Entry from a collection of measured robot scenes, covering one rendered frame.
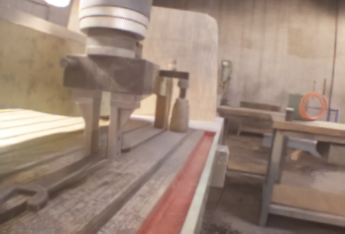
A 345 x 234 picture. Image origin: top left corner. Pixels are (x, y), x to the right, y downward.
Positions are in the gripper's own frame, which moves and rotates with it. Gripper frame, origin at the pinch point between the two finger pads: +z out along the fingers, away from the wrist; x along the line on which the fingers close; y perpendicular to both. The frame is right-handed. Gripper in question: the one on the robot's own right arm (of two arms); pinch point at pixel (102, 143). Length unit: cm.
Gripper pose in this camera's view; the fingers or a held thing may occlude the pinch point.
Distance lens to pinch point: 38.2
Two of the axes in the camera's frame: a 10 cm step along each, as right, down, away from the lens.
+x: 9.8, 1.1, -1.6
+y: -1.7, 0.5, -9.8
